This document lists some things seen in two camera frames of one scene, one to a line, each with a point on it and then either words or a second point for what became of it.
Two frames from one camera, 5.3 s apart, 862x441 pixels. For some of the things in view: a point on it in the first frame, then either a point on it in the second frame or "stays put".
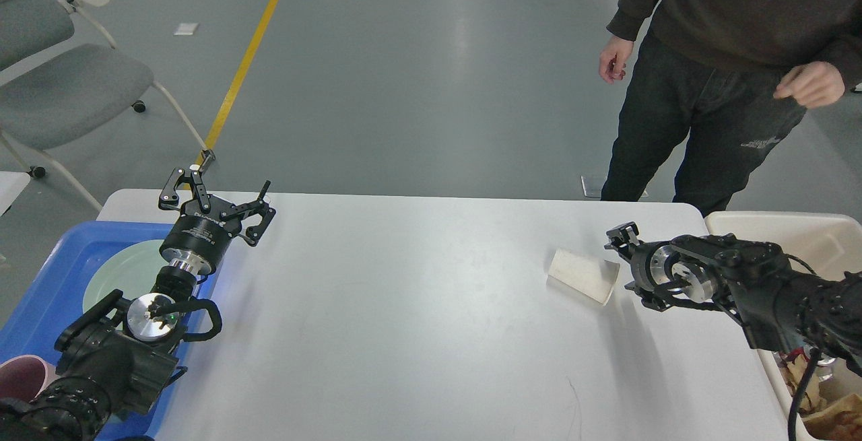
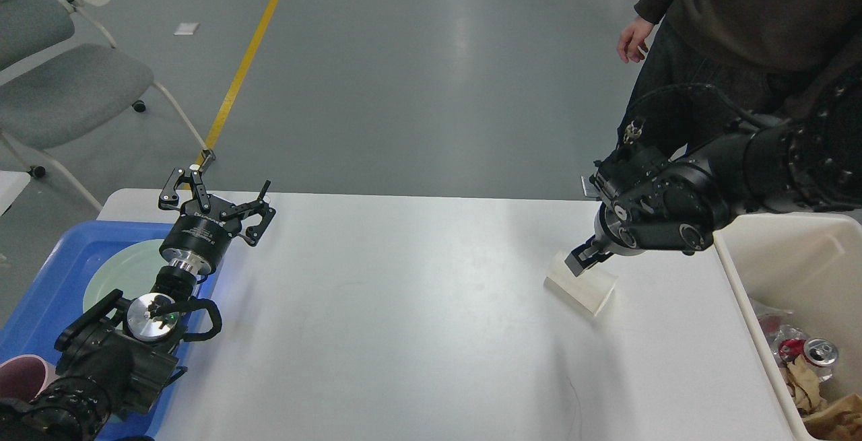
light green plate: [132, 267] stays put
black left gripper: [200, 240] stays put
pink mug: [25, 377] stays put
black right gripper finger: [621, 238] -> [583, 258]
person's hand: [613, 58] -> [632, 45]
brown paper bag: [839, 421] stays put
